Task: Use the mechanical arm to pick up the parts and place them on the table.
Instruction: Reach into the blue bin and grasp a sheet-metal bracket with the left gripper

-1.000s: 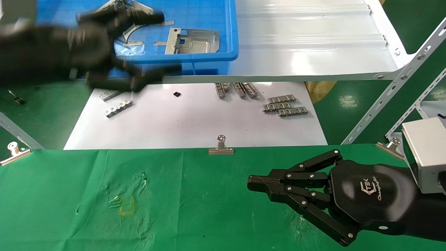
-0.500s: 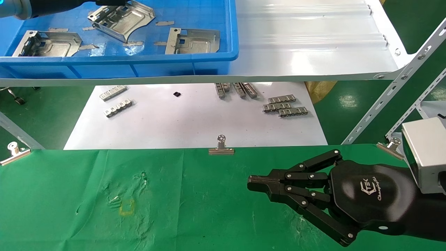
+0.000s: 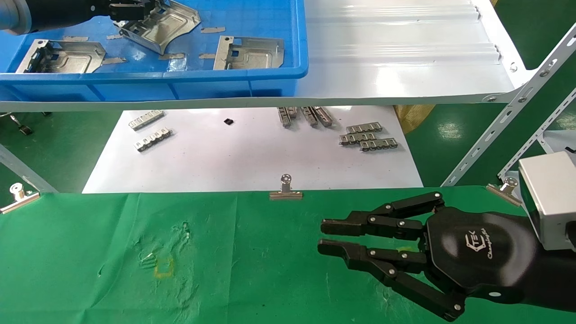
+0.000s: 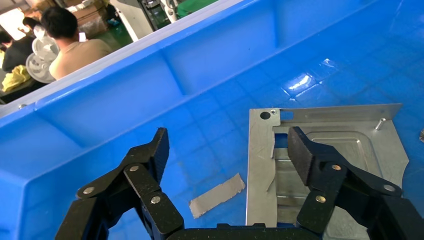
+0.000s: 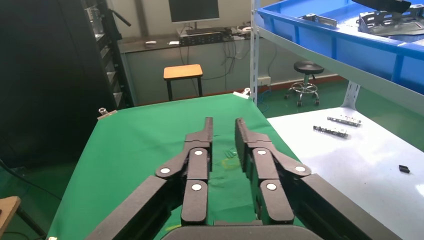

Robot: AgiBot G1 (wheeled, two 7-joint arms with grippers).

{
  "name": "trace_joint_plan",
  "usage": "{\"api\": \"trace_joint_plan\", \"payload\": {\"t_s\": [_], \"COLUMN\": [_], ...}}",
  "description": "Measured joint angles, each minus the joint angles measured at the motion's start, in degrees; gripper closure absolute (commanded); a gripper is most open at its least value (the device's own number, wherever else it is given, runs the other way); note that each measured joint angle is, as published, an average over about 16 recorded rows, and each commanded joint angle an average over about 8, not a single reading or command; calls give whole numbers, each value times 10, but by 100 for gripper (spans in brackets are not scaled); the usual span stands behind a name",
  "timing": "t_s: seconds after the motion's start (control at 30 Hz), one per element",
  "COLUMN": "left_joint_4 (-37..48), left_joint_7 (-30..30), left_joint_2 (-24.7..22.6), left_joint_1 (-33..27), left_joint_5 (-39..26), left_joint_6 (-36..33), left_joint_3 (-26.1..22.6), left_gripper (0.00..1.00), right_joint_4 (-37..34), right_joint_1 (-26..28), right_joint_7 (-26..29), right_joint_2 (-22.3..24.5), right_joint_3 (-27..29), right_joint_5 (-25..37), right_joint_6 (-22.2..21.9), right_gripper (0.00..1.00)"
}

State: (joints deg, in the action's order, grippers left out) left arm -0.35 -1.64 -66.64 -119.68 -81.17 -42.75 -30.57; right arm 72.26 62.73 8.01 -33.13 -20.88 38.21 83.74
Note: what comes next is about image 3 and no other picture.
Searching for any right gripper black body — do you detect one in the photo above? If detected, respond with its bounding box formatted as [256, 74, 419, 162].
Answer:
[423, 208, 540, 303]

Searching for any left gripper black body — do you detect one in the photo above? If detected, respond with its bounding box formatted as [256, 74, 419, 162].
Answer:
[25, 0, 118, 28]

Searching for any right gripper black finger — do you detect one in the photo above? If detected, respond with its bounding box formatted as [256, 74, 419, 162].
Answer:
[320, 191, 446, 241]
[317, 238, 466, 322]

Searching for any sheet metal bracket part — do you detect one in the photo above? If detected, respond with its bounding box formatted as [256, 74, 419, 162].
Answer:
[112, 0, 202, 55]
[16, 39, 107, 74]
[213, 36, 285, 71]

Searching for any silver binder clip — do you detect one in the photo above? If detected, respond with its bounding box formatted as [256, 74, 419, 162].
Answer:
[486, 176, 523, 207]
[0, 183, 41, 215]
[269, 174, 303, 200]

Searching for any yellow woven sack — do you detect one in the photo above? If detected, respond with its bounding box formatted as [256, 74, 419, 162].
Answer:
[393, 104, 436, 135]

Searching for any blue plastic bin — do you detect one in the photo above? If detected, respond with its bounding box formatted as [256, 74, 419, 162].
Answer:
[0, 0, 309, 102]

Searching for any white slotted rack upright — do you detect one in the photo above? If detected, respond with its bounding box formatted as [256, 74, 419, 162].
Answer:
[497, 88, 576, 180]
[0, 143, 60, 194]
[441, 22, 576, 188]

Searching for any black round swivel stool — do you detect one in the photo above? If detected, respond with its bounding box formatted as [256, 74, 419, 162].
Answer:
[0, 112, 51, 136]

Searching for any green table cloth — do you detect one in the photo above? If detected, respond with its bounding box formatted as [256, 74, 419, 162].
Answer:
[0, 185, 576, 324]

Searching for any white lower shelf board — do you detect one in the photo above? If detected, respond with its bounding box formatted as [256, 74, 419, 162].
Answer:
[82, 106, 424, 194]

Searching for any white shelf board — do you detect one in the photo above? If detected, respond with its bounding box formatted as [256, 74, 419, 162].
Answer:
[0, 0, 538, 113]
[82, 106, 424, 194]

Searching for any white upper shelf board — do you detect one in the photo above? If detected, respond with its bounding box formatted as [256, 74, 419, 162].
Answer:
[0, 0, 538, 113]

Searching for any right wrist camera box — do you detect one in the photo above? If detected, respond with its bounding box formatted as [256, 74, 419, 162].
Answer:
[517, 151, 576, 252]

